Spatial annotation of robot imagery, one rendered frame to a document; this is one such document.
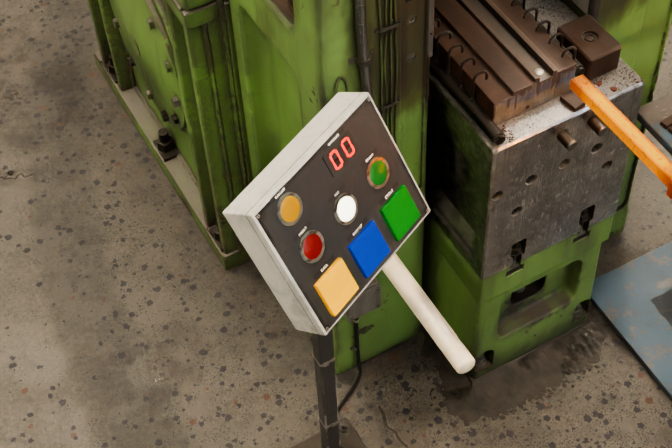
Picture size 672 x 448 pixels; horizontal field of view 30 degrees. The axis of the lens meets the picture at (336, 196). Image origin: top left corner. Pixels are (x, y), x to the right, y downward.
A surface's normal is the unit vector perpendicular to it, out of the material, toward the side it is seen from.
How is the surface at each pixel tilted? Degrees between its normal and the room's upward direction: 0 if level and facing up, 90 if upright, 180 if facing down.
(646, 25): 90
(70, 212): 0
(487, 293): 90
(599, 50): 0
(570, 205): 90
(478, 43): 0
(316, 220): 60
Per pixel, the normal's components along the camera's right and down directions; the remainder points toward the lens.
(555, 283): 0.49, 0.66
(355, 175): 0.69, 0.06
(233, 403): -0.04, -0.63
